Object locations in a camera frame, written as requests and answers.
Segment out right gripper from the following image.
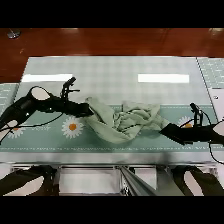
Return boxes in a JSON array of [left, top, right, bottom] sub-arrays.
[[158, 122, 200, 146]]

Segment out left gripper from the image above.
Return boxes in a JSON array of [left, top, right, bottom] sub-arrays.
[[63, 99, 95, 118]]

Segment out pale green shirt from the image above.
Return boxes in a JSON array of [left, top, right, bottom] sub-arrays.
[[79, 96, 171, 145]]

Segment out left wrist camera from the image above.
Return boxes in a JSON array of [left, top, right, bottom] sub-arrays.
[[60, 76, 81, 101]]

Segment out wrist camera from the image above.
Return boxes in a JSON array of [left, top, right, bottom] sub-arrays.
[[188, 102, 205, 128], [60, 76, 81, 101]]

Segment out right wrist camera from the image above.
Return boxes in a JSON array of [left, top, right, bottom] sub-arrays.
[[188, 102, 205, 128]]

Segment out black cable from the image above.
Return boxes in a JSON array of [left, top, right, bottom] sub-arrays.
[[0, 112, 65, 145], [207, 141, 224, 166]]

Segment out silver frame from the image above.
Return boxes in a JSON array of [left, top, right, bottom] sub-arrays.
[[0, 162, 224, 197]]

